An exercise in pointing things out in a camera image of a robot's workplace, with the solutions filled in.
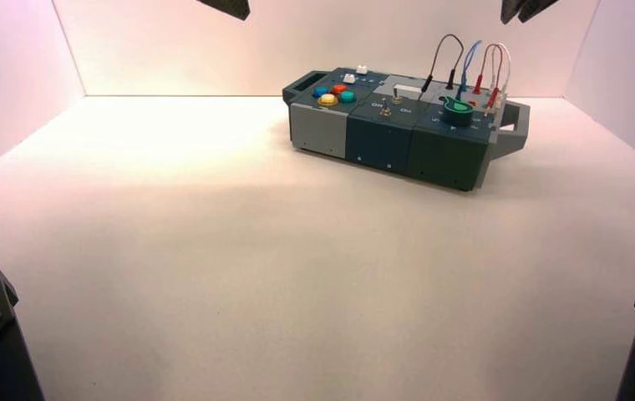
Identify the modular grey blue control box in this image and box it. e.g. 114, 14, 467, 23
282, 67, 531, 192

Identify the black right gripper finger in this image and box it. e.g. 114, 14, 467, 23
518, 0, 561, 24
500, 0, 526, 25

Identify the black jumper wire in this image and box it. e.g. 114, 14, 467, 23
419, 33, 466, 102

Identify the blue jumper wire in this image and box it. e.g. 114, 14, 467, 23
457, 38, 484, 101

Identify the green rotary knob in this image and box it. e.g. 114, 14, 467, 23
441, 94, 475, 129

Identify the red jumper wire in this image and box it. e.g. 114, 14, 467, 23
473, 43, 505, 110

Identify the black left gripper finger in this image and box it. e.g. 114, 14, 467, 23
196, 0, 251, 22

